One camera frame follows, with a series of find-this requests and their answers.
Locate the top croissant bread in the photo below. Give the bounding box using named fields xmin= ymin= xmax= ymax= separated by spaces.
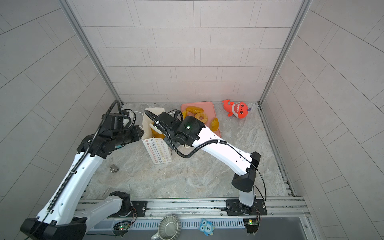
xmin=186 ymin=106 xmax=204 ymax=115

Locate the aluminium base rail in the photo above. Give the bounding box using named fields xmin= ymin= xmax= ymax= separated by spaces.
xmin=58 ymin=196 xmax=310 ymax=223

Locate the right circuit board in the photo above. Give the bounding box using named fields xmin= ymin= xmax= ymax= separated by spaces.
xmin=243 ymin=219 xmax=260 ymax=235

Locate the pink plastic tray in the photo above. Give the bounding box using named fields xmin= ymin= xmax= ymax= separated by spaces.
xmin=177 ymin=102 xmax=224 ymax=147

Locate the left circuit board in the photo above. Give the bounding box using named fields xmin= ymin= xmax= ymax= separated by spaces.
xmin=113 ymin=221 xmax=132 ymax=231

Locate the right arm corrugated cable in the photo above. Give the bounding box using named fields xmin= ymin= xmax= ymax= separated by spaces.
xmin=143 ymin=109 xmax=268 ymax=202

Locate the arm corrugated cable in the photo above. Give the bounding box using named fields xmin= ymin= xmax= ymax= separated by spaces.
xmin=143 ymin=109 xmax=268 ymax=202
xmin=20 ymin=100 xmax=122 ymax=240

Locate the ring donut bread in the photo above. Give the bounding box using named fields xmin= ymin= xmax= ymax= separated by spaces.
xmin=195 ymin=112 xmax=208 ymax=124

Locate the metal fluted tart mould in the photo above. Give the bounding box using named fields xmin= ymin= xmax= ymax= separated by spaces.
xmin=151 ymin=215 xmax=182 ymax=240

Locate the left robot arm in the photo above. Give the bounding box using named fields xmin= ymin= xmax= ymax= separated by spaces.
xmin=20 ymin=109 xmax=144 ymax=240

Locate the red shark plush toy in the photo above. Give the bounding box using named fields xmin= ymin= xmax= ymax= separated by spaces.
xmin=222 ymin=100 xmax=252 ymax=119

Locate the blue owl figure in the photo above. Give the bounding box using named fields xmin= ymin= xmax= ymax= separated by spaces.
xmin=199 ymin=219 xmax=215 ymax=236

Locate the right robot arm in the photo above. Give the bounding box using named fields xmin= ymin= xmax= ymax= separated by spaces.
xmin=145 ymin=110 xmax=267 ymax=216

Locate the white printed paper bag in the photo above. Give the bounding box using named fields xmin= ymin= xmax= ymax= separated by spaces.
xmin=141 ymin=112 xmax=173 ymax=165

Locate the small bread roll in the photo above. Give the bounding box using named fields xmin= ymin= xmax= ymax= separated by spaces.
xmin=210 ymin=118 xmax=220 ymax=132

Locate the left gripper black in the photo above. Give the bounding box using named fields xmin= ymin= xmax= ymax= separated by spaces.
xmin=112 ymin=125 xmax=148 ymax=147

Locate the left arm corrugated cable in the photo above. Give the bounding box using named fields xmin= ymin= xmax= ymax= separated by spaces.
xmin=20 ymin=100 xmax=122 ymax=240

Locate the circuit board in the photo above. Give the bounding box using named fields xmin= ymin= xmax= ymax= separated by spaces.
xmin=113 ymin=221 xmax=132 ymax=231
xmin=243 ymin=219 xmax=260 ymax=235

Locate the small metal nut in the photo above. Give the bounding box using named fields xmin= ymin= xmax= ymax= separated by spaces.
xmin=110 ymin=164 xmax=120 ymax=173

